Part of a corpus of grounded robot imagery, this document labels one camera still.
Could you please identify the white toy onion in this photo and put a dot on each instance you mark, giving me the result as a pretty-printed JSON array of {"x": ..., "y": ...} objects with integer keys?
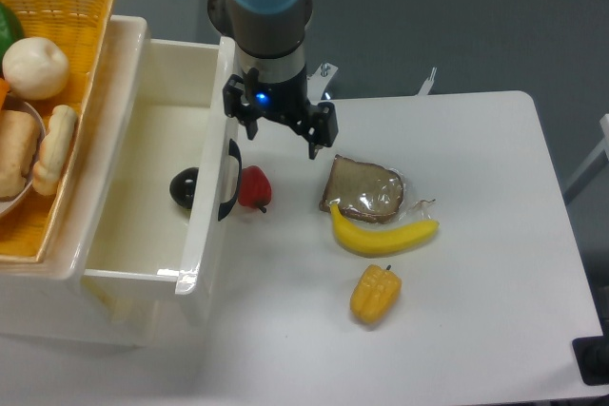
[{"x": 35, "y": 68}]

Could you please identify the red toy bell pepper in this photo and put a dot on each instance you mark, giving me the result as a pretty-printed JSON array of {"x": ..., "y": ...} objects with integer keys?
[{"x": 255, "y": 190}]

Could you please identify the wrapped brown bread slice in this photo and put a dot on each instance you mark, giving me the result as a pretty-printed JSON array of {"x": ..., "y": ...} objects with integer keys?
[{"x": 371, "y": 193}]

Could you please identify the white top drawer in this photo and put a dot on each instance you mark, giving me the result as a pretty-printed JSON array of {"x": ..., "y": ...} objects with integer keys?
[{"x": 146, "y": 247}]

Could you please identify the beige toy bread roll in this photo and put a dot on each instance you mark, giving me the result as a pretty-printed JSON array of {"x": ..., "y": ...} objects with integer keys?
[{"x": 19, "y": 136}]

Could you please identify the black toy eggplant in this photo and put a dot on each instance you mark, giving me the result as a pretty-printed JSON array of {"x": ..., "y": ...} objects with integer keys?
[{"x": 183, "y": 186}]

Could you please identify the yellow toy bell pepper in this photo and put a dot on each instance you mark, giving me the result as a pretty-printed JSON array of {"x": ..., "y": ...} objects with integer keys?
[{"x": 375, "y": 293}]

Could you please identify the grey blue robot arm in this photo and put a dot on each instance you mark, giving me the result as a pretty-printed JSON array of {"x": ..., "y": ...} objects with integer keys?
[{"x": 271, "y": 80}]

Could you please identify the black device at table edge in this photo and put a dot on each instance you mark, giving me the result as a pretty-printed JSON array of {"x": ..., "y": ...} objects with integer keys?
[{"x": 592, "y": 359}]

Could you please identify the white frame at right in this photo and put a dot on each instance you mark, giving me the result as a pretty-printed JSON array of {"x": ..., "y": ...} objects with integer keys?
[{"x": 591, "y": 166}]

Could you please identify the yellow toy banana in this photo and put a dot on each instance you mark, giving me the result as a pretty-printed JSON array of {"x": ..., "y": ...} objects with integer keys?
[{"x": 379, "y": 243}]

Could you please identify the white clip behind table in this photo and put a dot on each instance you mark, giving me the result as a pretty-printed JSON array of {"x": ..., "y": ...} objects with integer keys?
[{"x": 428, "y": 83}]

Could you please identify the orange toy carrot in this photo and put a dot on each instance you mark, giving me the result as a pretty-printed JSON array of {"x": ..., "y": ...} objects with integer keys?
[{"x": 4, "y": 91}]

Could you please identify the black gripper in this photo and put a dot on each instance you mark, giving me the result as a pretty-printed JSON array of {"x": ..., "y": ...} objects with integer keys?
[{"x": 248, "y": 98}]

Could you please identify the white robot mount bracket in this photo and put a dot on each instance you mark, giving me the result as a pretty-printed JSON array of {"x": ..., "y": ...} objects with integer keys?
[{"x": 319, "y": 83}]

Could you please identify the white drawer cabinet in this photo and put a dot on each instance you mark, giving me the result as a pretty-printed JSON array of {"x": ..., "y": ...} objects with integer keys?
[{"x": 54, "y": 298}]

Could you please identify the beige toy croissant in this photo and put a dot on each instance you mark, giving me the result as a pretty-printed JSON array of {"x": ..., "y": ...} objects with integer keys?
[{"x": 54, "y": 150}]

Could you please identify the yellow wicker basket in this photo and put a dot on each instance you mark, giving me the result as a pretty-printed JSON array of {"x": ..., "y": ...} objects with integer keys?
[{"x": 78, "y": 28}]

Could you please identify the green toy vegetable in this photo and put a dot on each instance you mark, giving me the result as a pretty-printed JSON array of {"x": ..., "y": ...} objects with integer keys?
[{"x": 11, "y": 29}]

